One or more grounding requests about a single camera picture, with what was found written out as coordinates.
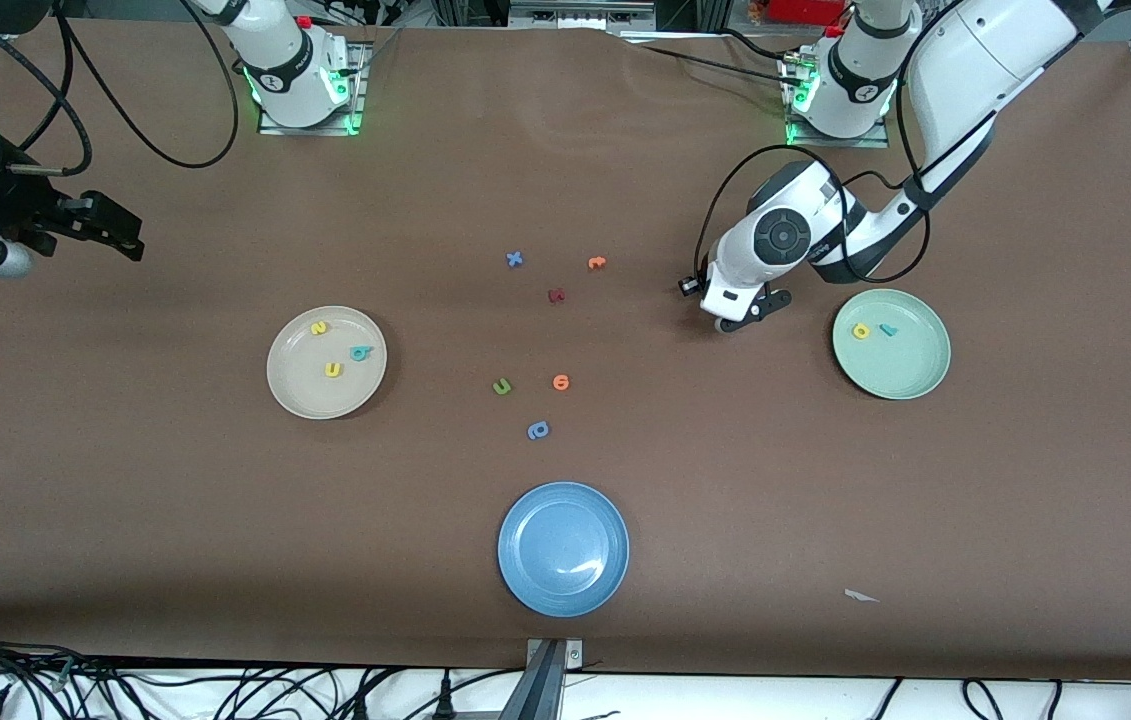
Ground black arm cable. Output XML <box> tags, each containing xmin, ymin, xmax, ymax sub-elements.
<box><xmin>695</xmin><ymin>145</ymin><xmax>931</xmax><ymax>286</ymax></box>
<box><xmin>0</xmin><ymin>0</ymin><xmax>241</xmax><ymax>179</ymax></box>

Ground metal table edge bracket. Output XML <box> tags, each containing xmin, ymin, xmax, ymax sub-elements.
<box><xmin>523</xmin><ymin>637</ymin><xmax>586</xmax><ymax>720</ymax></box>

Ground grey metal rack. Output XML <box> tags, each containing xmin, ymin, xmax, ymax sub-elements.
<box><xmin>510</xmin><ymin>0</ymin><xmax>658</xmax><ymax>31</ymax></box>

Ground brown paper table cover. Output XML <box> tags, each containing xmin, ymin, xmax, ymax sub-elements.
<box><xmin>0</xmin><ymin>15</ymin><xmax>1131</xmax><ymax>683</ymax></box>

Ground black cable on table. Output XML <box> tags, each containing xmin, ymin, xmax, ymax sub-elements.
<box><xmin>615</xmin><ymin>28</ymin><xmax>796</xmax><ymax>83</ymax></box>

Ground green plate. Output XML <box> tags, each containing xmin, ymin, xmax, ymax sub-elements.
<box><xmin>832</xmin><ymin>288</ymin><xmax>953</xmax><ymax>401</ymax></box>

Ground beige brown plate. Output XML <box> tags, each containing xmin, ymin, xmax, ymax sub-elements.
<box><xmin>266</xmin><ymin>305</ymin><xmax>389</xmax><ymax>421</ymax></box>

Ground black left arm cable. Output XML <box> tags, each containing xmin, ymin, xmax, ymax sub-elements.
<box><xmin>695</xmin><ymin>145</ymin><xmax>931</xmax><ymax>286</ymax></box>

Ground blue plate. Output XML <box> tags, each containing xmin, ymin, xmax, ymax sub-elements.
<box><xmin>497</xmin><ymin>481</ymin><xmax>631</xmax><ymax>619</ymax></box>

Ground red box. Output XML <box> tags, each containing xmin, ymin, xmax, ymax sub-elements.
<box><xmin>770</xmin><ymin>0</ymin><xmax>846</xmax><ymax>26</ymax></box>

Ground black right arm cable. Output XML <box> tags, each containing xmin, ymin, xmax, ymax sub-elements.
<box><xmin>0</xmin><ymin>0</ymin><xmax>241</xmax><ymax>179</ymax></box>

